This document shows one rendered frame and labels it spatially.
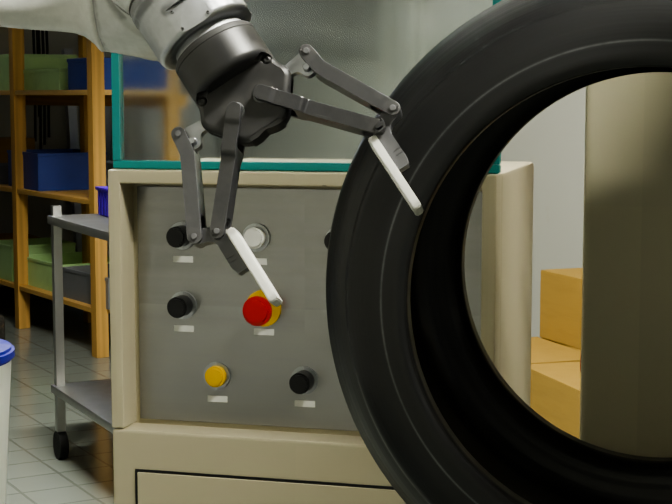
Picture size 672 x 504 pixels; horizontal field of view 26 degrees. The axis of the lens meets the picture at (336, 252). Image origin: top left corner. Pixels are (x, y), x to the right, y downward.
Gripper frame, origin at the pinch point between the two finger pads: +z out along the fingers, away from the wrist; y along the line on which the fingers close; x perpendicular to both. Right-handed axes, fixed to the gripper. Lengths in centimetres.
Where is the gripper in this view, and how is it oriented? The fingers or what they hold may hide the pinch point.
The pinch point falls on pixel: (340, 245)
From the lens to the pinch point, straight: 117.0
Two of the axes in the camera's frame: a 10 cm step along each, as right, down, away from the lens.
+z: 5.3, 8.3, -2.0
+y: 8.4, -5.4, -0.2
